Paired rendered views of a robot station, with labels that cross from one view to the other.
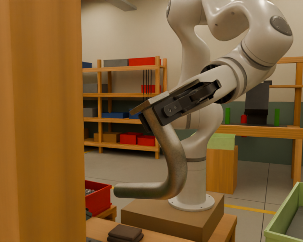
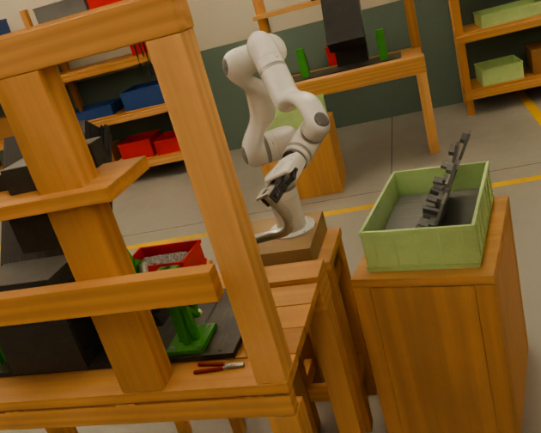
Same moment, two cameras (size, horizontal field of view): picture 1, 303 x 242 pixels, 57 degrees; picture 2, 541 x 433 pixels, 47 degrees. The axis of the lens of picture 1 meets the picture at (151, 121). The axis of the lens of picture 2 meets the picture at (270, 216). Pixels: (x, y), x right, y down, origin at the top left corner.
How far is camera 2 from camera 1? 1.37 m
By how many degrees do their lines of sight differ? 17
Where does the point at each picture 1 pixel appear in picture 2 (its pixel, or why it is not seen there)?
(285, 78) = not seen: outside the picture
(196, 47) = (260, 93)
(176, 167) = (288, 219)
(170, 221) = (280, 252)
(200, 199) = (301, 223)
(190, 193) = not seen: hidden behind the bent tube
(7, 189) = (241, 251)
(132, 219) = not seen: hidden behind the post
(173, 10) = (232, 70)
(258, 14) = (307, 114)
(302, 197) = (400, 186)
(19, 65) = (235, 210)
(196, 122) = (277, 155)
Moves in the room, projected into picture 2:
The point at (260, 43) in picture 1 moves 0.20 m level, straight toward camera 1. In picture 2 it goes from (313, 133) to (307, 155)
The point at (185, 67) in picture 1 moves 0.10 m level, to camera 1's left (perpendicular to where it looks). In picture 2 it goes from (254, 111) to (227, 119)
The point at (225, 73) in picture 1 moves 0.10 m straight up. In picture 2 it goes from (298, 160) to (289, 126)
